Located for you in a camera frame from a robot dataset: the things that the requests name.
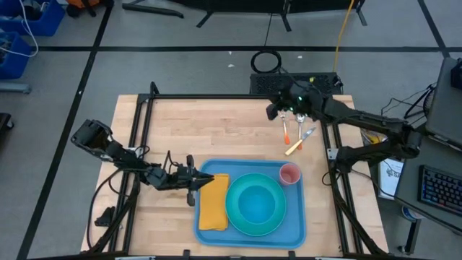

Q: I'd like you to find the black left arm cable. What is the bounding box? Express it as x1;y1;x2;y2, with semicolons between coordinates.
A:
85;167;145;251

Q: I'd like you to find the blue plastic storage bin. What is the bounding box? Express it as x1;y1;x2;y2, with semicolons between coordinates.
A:
0;0;66;37
0;31;32;80

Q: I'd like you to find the blue ribbed bowl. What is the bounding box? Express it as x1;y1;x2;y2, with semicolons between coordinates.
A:
237;185;277;225

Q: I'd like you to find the black partition panel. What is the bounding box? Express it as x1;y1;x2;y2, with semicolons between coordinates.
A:
121;0;368;33

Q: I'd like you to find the grey desk panel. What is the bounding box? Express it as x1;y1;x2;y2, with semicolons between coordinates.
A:
424;56;462;149

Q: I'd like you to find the white loose cable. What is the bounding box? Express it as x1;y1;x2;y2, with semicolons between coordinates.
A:
0;0;39;59

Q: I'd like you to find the blue tape roll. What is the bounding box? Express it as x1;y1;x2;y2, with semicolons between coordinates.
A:
401;205;422;222

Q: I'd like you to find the grey computer desk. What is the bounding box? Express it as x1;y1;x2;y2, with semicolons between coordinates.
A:
393;131;462;256

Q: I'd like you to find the blue plastic tray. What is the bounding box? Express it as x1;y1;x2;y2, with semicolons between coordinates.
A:
193;158;308;250

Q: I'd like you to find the teal bowl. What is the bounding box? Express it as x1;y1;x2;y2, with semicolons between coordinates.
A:
225;172;287;238

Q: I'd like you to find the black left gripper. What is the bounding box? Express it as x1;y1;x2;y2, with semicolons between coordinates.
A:
151;154;215;207

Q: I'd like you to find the yellow connector cable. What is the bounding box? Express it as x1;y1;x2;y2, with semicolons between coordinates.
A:
360;129;389;145

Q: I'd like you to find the white printed paper sheet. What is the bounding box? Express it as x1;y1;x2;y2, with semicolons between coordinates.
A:
378;157;405;201

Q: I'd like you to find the yellow cloth napkin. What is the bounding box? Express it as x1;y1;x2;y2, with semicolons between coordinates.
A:
198;173;231;232

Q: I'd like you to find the black aluminium table frame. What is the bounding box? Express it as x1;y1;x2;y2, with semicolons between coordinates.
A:
81;81;391;260

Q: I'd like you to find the black computer keyboard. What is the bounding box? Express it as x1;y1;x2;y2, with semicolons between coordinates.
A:
417;164;462;217

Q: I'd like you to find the orange and black bag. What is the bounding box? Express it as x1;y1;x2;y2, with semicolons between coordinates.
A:
64;0;115;18

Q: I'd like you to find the pink plastic cup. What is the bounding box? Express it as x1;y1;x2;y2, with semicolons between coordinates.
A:
279;162;302;186

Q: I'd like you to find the black coiled floor cable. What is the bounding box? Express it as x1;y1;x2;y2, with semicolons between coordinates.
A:
250;49;283;74

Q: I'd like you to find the black ventilated equipment case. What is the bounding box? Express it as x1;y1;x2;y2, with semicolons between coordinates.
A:
249;71;344;96

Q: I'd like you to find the black device box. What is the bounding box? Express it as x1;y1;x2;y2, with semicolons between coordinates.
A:
450;57;462;91

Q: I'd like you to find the yellow floor cable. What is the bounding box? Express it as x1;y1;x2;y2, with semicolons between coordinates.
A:
331;0;357;73

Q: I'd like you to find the fork with orange handle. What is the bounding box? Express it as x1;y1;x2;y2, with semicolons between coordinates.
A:
279;111;291;145

